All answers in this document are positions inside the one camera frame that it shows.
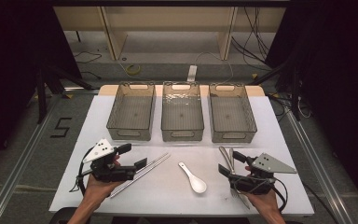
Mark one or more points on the person's right hand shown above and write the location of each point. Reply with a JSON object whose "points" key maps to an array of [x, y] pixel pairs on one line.
{"points": [[267, 203]]}

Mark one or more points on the person's left hand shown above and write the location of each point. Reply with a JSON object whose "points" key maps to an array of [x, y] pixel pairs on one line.
{"points": [[98, 189]]}

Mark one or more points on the clear grey plastic bin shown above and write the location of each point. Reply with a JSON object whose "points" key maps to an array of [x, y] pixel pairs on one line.
{"points": [[133, 109], [181, 109], [231, 109]]}

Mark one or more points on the black metal stand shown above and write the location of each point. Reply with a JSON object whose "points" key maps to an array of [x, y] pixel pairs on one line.
{"points": [[295, 93], [41, 93]]}

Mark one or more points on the beige wooden shelf unit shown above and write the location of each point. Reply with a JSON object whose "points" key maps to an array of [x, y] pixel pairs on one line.
{"points": [[167, 18]]}

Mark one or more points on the metal knife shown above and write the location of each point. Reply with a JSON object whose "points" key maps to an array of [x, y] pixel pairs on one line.
{"points": [[225, 156]]}

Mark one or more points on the yellow tape roll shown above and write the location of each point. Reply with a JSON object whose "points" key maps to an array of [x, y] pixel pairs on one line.
{"points": [[133, 71]]}

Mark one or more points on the white ceramic spoon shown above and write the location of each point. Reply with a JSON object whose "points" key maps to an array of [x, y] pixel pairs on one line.
{"points": [[197, 184]]}

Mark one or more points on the metal fork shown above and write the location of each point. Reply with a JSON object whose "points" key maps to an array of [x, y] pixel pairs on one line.
{"points": [[231, 158]]}

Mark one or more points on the white table mat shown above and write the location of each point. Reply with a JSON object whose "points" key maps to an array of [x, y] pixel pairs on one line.
{"points": [[167, 196]]}

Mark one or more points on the aluminium floor rail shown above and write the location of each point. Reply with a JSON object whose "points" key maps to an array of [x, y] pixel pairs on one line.
{"points": [[320, 168], [15, 177]]}

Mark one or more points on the white power strip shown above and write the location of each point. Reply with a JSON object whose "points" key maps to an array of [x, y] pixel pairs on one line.
{"points": [[192, 73]]}

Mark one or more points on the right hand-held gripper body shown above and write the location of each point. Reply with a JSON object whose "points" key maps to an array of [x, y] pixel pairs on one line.
{"points": [[270, 164]]}

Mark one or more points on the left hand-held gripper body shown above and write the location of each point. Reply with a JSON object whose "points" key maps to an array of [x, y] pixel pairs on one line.
{"points": [[101, 151]]}

